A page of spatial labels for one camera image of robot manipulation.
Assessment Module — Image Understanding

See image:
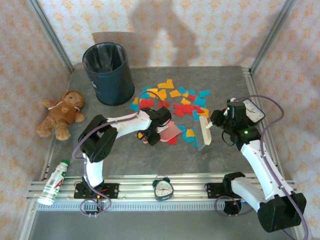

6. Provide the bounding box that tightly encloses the black square clock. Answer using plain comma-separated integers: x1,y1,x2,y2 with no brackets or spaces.
241,98,266,124

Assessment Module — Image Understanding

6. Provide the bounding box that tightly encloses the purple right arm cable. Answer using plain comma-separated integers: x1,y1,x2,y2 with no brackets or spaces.
214,94,310,240

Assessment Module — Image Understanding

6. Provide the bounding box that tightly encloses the wide aluminium rail frame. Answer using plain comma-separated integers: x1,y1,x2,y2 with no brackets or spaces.
26,173,301,211

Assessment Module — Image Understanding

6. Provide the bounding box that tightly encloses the dark blue trash bin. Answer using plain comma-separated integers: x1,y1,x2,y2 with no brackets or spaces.
82,41,136,106

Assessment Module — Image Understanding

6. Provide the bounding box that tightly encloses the black bin liner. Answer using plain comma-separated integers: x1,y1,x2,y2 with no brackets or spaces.
83,42,127,74

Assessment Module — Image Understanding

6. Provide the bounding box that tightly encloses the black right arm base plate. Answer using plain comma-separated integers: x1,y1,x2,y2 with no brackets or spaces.
204,182,252,200

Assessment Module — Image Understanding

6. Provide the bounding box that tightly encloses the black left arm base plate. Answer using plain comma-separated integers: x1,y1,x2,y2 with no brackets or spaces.
73,182,120,200

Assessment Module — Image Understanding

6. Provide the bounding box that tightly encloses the aluminium table side rail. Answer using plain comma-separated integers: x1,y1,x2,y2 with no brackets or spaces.
39,71,75,181
241,66,287,181

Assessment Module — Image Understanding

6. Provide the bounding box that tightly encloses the green twin-bell alarm clock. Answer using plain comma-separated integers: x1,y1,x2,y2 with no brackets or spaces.
151,174,174,202

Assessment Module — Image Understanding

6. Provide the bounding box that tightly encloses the grey slotted cable duct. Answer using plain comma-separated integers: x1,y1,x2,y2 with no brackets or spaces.
36,201,242,211

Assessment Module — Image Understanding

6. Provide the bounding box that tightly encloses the aluminium frame post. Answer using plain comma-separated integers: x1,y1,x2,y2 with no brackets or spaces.
24,0,75,73
249,0,299,74

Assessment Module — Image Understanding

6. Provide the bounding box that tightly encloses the cream hand brush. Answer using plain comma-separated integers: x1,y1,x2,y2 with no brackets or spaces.
193,116,214,151

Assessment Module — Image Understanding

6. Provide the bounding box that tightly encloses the brown teddy bear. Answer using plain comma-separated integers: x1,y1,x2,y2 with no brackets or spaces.
36,90,86,141

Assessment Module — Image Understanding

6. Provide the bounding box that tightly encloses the white plastic drink bottle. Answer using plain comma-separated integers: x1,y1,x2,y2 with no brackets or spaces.
36,159,70,206

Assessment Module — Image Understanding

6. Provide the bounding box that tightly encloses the pink plastic dustpan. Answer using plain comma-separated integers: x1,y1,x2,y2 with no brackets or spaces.
142,121,181,145

